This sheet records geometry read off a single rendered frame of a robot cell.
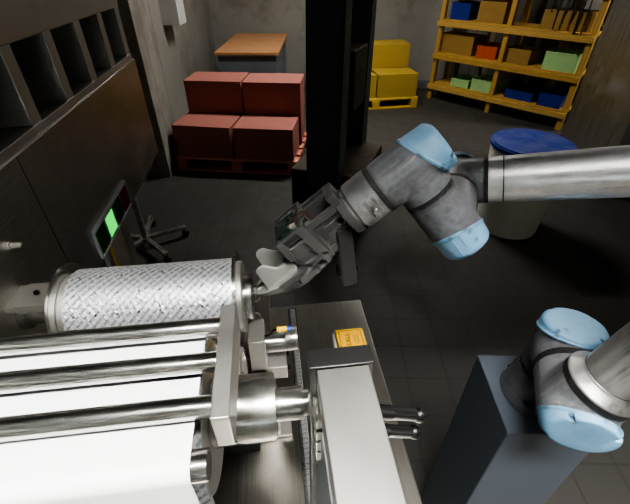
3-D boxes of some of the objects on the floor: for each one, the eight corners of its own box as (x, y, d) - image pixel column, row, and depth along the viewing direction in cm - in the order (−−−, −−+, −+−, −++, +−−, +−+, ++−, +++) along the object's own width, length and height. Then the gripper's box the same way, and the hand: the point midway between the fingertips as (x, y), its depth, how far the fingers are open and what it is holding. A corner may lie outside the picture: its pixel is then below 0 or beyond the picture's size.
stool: (196, 226, 305) (179, 150, 267) (164, 274, 258) (138, 191, 220) (128, 221, 311) (102, 146, 273) (85, 268, 264) (46, 185, 226)
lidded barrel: (528, 207, 328) (559, 129, 287) (554, 245, 285) (594, 159, 244) (462, 204, 333) (482, 126, 292) (477, 241, 289) (503, 156, 248)
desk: (289, 91, 615) (287, 33, 566) (281, 122, 498) (278, 52, 449) (242, 91, 616) (236, 33, 567) (223, 122, 499) (213, 52, 450)
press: (290, 236, 295) (261, -403, 133) (299, 183, 364) (287, -279, 202) (383, 238, 292) (468, -410, 130) (374, 184, 361) (423, -282, 199)
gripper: (327, 171, 59) (230, 251, 65) (338, 203, 51) (226, 291, 57) (359, 206, 63) (266, 278, 70) (374, 241, 55) (267, 318, 62)
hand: (266, 288), depth 65 cm, fingers closed, pressing on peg
